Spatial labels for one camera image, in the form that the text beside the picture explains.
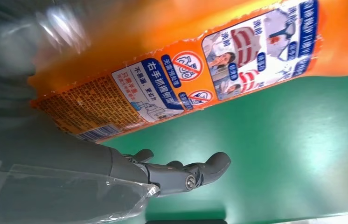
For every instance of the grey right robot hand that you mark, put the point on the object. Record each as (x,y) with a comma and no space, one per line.
(53,173)

